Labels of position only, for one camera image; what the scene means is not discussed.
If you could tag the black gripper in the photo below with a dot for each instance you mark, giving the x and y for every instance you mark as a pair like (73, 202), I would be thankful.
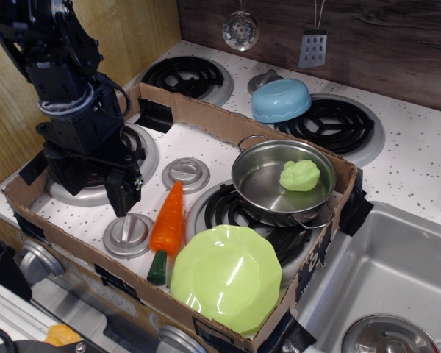
(88, 142)

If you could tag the light green toy broccoli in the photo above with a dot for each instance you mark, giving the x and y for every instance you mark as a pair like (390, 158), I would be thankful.
(301, 176)

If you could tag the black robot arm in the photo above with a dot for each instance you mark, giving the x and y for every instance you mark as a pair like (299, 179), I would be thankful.
(47, 44)

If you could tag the stainless steel pan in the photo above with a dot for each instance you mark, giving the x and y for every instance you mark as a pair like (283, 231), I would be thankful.
(255, 176)

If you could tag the front left black burner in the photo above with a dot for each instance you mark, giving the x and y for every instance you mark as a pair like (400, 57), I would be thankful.
(94, 194)

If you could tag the black burner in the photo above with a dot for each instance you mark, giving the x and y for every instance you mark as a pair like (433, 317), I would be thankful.
(194, 77)
(341, 125)
(94, 194)
(221, 205)

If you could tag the silver stove knob lower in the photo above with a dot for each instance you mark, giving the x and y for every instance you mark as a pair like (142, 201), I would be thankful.
(128, 237)

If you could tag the silver stove knob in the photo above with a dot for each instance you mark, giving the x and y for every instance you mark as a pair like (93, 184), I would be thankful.
(191, 172)
(262, 79)
(128, 237)

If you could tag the orange toy carrot green stem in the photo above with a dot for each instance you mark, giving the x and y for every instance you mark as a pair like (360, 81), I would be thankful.
(166, 234)

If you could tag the silver stove knob upper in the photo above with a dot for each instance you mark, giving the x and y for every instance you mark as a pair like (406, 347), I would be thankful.
(191, 172)

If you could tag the front right black burner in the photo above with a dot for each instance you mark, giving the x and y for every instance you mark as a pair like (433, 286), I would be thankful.
(221, 205)

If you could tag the silver oven knob left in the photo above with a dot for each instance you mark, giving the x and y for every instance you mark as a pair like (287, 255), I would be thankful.
(38, 263)

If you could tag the silver oven knob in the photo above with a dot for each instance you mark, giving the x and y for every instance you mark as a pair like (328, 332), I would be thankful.
(38, 263)
(174, 340)

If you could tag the back left black burner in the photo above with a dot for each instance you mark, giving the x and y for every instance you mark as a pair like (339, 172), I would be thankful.
(194, 77)

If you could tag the light green plastic plate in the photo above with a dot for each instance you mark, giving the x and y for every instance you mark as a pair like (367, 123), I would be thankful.
(229, 274)

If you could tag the silver oven knob right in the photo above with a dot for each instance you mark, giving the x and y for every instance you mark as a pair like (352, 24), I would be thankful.
(174, 340)

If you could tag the orange object bottom left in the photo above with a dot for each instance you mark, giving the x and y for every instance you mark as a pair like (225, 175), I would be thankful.
(61, 335)

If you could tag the light blue plastic bowl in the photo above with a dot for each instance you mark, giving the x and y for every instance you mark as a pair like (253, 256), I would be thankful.
(280, 100)

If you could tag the silver back stove knob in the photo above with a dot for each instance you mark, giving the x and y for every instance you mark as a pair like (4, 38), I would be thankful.
(262, 79)

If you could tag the hanging metal strainer ladle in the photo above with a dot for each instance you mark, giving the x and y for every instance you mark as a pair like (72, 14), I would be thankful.
(240, 29)

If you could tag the back right black burner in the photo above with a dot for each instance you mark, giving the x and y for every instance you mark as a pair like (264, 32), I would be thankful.
(341, 125)

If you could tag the hanging metal slotted spatula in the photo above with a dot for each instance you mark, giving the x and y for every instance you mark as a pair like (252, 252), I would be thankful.
(314, 42)

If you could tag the grey metal sink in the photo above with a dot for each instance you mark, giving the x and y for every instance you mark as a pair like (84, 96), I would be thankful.
(391, 265)

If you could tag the silver sink drain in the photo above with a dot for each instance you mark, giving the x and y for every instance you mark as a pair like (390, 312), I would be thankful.
(387, 333)

